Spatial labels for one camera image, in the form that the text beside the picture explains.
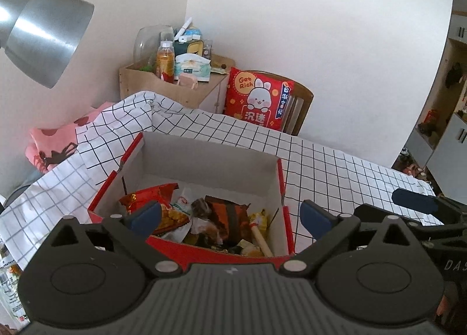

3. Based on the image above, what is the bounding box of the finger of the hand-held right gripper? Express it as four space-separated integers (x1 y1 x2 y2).
392 189 467 225
353 204 467 246

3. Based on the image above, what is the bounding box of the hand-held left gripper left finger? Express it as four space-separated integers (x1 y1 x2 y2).
47 200 183 279

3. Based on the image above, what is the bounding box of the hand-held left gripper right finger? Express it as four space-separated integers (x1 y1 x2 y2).
279 200 417 279

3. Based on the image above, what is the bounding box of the red chip bag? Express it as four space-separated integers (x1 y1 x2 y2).
119 183 190 235

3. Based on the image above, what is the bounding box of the white snack packet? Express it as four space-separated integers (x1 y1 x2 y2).
161 192 194 241

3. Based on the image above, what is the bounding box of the small dark snack packet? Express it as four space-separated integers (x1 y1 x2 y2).
191 198 210 217

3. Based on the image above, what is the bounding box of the yellow snack packet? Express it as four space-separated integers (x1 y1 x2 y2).
248 211 269 230

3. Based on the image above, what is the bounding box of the sausage stick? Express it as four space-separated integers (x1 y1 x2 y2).
249 222 274 257

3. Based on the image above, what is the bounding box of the red cardboard box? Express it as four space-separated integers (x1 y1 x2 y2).
88 131 295 266

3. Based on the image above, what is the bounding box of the brown snack packet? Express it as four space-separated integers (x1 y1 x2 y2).
204 195 252 244

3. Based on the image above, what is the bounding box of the row of shoes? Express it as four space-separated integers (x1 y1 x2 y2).
398 149 431 179

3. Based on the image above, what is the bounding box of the checkered tablecloth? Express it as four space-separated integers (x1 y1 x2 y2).
0 91 438 273

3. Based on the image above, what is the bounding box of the wooden chair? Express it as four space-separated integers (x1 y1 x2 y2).
252 70 314 136

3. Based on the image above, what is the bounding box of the pink printed cloth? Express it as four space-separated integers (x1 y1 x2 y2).
25 101 114 174

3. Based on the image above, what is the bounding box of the black bag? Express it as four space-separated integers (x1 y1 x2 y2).
445 61 466 87

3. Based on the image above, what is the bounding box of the red rabbit cushion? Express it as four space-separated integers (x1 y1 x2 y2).
223 67 296 133

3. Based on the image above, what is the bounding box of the wooden side cabinet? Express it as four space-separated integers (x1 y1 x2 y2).
120 54 236 114

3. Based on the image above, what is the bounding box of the clear plastic bottle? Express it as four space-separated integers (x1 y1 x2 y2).
0 236 30 332

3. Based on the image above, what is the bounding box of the orange drink bottle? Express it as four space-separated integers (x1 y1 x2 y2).
157 40 176 84

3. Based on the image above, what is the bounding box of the tissue pack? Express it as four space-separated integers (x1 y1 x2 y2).
174 54 212 82

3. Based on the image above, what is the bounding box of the glass jar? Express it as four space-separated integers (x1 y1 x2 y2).
133 25 176 65

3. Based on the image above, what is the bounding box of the green and yellow box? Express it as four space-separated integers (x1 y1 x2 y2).
174 37 205 56

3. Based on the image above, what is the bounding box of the white tube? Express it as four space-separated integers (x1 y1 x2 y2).
175 17 193 38

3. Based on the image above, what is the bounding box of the metal lamp shade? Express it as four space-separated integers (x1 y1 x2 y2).
0 0 95 89

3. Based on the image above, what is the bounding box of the grey wall cabinet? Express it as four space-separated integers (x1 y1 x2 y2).
394 10 467 193

